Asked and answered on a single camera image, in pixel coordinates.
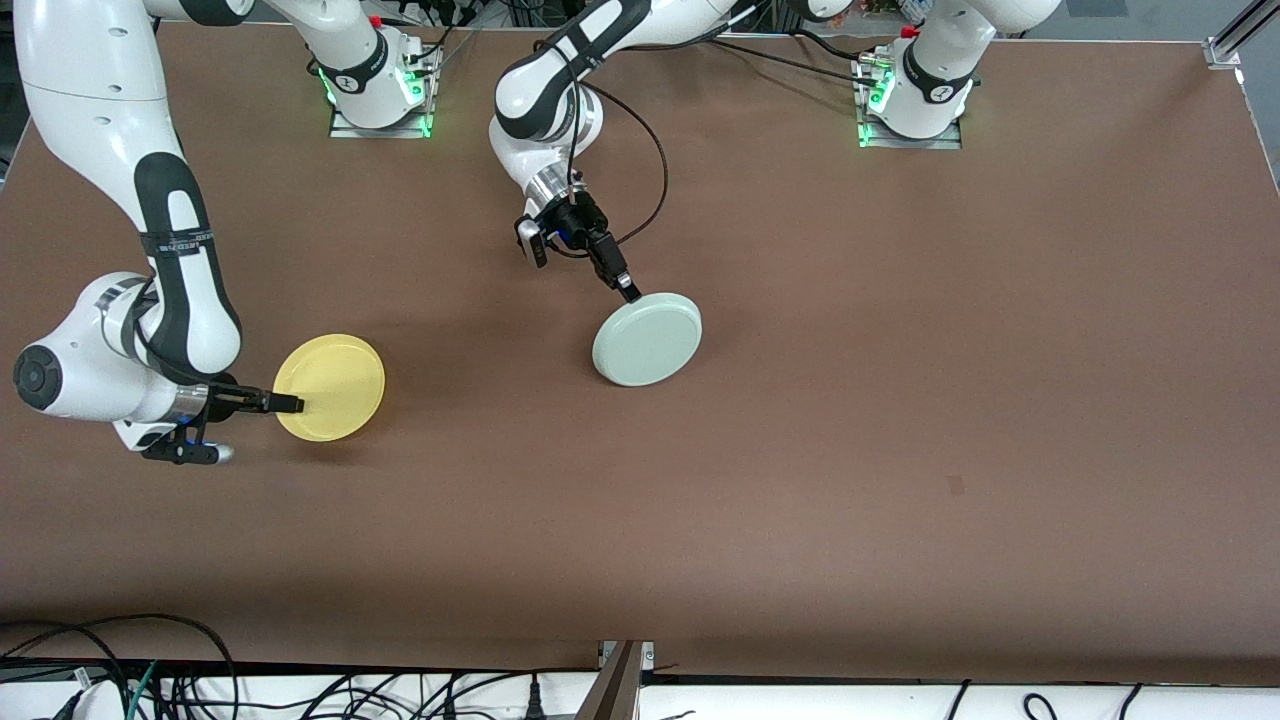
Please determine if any yellow plate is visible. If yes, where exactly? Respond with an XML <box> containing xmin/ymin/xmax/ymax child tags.
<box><xmin>272</xmin><ymin>333</ymin><xmax>387</xmax><ymax>443</ymax></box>

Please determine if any pale green plate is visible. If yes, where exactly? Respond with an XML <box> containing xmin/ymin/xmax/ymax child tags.
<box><xmin>591</xmin><ymin>292</ymin><xmax>704</xmax><ymax>388</ymax></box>

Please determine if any brown table cover sheet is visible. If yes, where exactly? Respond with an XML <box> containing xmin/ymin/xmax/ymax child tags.
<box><xmin>0</xmin><ymin>20</ymin><xmax>1280</xmax><ymax>686</ymax></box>

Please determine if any white lower shelf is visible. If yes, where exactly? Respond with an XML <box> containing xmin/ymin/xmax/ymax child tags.
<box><xmin>0</xmin><ymin>668</ymin><xmax>1280</xmax><ymax>720</ymax></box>

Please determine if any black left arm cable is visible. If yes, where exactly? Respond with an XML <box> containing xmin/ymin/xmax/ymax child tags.
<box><xmin>570</xmin><ymin>85</ymin><xmax>669</xmax><ymax>256</ymax></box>

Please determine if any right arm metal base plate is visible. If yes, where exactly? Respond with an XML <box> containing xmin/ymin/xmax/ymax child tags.
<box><xmin>328</xmin><ymin>40</ymin><xmax>443</xmax><ymax>140</ymax></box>

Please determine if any long black base cable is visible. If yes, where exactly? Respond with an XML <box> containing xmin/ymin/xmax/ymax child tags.
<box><xmin>700</xmin><ymin>38</ymin><xmax>881</xmax><ymax>89</ymax></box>

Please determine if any long looping black cable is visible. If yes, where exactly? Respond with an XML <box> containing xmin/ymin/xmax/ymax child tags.
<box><xmin>0</xmin><ymin>613</ymin><xmax>239</xmax><ymax>720</ymax></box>

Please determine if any green cable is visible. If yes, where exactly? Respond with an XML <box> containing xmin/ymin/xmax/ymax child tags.
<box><xmin>125</xmin><ymin>660</ymin><xmax>161</xmax><ymax>720</ymax></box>

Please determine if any short black base cable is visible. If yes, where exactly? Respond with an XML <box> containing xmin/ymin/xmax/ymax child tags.
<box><xmin>795</xmin><ymin>28</ymin><xmax>876</xmax><ymax>63</ymax></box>

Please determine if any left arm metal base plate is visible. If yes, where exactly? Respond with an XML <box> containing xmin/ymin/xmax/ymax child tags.
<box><xmin>855</xmin><ymin>50</ymin><xmax>966</xmax><ymax>151</ymax></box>

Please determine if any aluminium profile post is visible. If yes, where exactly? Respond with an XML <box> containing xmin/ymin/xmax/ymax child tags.
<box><xmin>575</xmin><ymin>640</ymin><xmax>646</xmax><ymax>720</ymax></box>

